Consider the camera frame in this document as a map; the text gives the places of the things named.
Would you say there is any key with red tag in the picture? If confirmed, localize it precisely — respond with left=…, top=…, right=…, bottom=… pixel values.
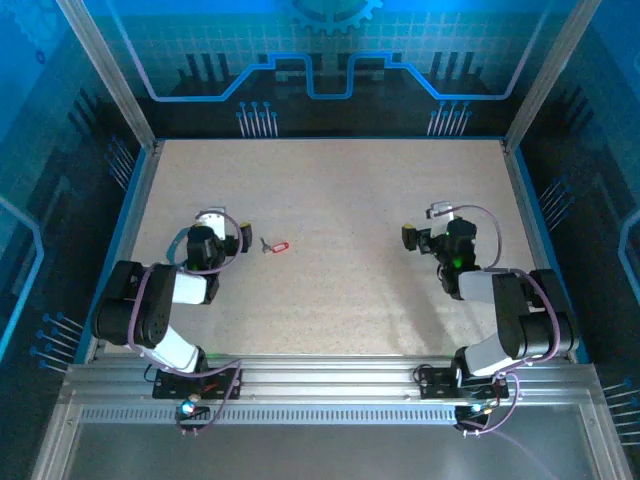
left=258, top=236, right=291, bottom=255

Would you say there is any left small LED board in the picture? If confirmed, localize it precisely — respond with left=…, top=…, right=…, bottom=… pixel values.
left=175, top=399, right=211, bottom=421

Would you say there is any small led board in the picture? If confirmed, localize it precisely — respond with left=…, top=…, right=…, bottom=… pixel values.
left=175, top=399, right=211, bottom=421
left=454, top=402, right=494, bottom=426

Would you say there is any right small LED board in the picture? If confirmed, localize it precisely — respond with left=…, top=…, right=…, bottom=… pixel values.
left=454, top=402, right=494, bottom=426

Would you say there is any grey metal plate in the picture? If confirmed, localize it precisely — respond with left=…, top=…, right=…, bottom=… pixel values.
left=64, top=423, right=604, bottom=480

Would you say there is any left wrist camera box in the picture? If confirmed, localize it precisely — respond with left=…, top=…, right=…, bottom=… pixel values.
left=194, top=204, right=228, bottom=242

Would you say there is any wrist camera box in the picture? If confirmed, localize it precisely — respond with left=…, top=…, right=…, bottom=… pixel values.
left=194, top=204, right=228, bottom=242
left=425, top=200, right=457, bottom=224

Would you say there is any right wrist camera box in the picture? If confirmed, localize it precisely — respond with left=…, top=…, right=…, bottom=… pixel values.
left=425, top=200, right=457, bottom=224

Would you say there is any aluminium table side rail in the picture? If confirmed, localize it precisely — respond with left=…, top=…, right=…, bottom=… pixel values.
left=84, top=139, right=164, bottom=364
left=501, top=139, right=581, bottom=364

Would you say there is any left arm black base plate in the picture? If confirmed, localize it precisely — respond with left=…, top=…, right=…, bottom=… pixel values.
left=152, top=367, right=245, bottom=401

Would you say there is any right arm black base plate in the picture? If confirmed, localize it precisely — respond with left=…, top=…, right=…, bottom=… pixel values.
left=417, top=367, right=509, bottom=401

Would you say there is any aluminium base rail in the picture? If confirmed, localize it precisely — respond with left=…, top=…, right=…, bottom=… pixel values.
left=59, top=353, right=609, bottom=409

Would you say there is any slotted grey cable duct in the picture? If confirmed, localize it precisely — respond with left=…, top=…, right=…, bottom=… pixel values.
left=79, top=405, right=459, bottom=427

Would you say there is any aluminium frame post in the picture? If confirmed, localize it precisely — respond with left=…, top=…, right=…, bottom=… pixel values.
left=503, top=0, right=604, bottom=151
left=54, top=0, right=159, bottom=151

